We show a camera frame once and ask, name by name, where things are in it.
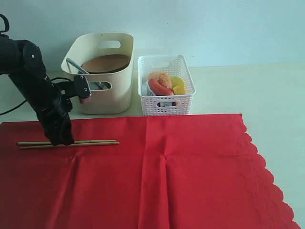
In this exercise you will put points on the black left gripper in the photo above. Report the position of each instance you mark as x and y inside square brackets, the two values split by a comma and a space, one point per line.
[55, 120]

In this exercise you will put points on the wooden chopstick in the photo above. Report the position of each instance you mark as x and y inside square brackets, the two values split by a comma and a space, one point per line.
[72, 145]
[75, 142]

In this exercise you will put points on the silver table knife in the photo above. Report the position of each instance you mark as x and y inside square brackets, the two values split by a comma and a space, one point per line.
[100, 85]

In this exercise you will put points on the brown wooden plate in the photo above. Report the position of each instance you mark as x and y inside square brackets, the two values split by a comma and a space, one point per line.
[106, 64]

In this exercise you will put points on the blue white milk carton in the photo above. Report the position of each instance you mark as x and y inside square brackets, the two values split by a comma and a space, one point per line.
[146, 90]

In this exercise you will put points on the orange carrot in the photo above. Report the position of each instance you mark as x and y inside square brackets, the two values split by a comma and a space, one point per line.
[158, 89]

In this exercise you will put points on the brown egg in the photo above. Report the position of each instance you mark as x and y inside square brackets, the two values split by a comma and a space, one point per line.
[154, 75]

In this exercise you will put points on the orange fried food piece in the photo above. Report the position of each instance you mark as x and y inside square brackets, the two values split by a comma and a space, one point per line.
[165, 80]

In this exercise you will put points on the yellow orange cheese block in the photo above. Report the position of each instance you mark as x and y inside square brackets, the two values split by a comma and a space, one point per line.
[179, 90]

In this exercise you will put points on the yellow lemon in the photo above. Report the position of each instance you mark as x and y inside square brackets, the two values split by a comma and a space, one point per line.
[177, 81]

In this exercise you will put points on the red table cloth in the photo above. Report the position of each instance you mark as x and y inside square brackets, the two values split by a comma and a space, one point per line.
[167, 172]

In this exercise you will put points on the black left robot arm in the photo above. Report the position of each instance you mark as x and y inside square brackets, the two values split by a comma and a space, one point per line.
[22, 61]

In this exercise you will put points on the cream plastic tub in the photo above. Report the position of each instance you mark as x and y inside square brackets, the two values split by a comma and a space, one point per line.
[86, 47]

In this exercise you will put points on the white woven plastic basket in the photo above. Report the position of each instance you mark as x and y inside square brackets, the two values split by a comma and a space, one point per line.
[173, 65]

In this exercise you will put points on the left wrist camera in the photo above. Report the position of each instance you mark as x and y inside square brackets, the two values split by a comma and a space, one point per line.
[78, 87]

